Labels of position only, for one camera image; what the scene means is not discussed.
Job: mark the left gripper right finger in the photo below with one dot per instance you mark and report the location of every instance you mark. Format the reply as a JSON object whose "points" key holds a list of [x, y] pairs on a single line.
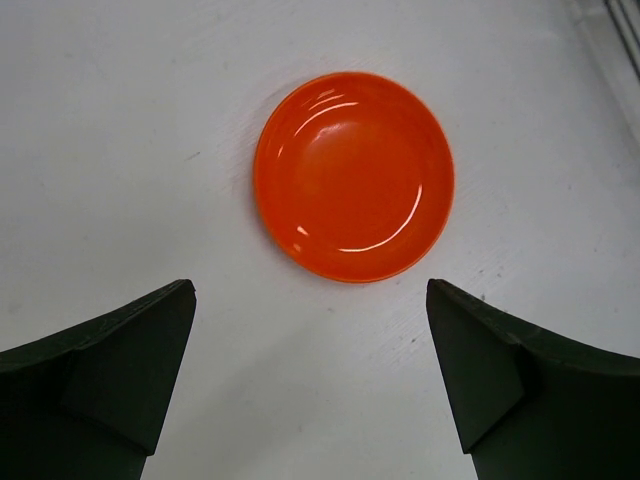
{"points": [[529, 403]]}

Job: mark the orange plate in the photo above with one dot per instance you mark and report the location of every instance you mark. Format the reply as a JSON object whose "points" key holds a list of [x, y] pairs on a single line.
{"points": [[353, 177]]}

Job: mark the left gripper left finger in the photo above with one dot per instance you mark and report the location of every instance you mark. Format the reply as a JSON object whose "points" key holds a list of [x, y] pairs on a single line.
{"points": [[90, 401]]}

